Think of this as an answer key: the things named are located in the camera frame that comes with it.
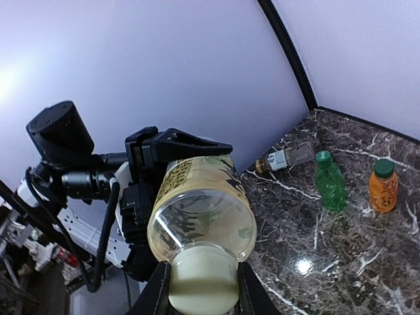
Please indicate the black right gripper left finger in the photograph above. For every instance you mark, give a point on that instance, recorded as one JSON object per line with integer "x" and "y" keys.
{"x": 154, "y": 299}

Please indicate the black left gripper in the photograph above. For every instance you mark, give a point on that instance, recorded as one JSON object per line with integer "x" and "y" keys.
{"x": 148, "y": 151}

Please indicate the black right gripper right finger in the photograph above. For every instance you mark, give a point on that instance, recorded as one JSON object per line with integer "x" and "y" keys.
{"x": 253, "y": 298}

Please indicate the cream white bottle cap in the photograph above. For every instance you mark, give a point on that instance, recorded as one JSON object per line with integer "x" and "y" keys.
{"x": 204, "y": 281}

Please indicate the large yellow tea bottle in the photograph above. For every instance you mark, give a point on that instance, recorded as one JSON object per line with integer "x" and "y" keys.
{"x": 201, "y": 200}

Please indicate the brown coffee glass bottle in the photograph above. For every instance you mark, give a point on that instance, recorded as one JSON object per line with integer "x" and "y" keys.
{"x": 285, "y": 158}

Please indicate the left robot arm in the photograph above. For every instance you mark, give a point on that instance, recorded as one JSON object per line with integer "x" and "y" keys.
{"x": 128, "y": 182}

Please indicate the green plastic bottle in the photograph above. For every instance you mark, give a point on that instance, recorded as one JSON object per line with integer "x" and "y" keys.
{"x": 330, "y": 183}

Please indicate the orange juice bottle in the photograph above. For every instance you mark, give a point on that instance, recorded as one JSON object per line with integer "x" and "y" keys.
{"x": 383, "y": 187}

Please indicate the right black frame post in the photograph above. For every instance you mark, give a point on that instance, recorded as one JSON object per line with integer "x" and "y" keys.
{"x": 285, "y": 40}

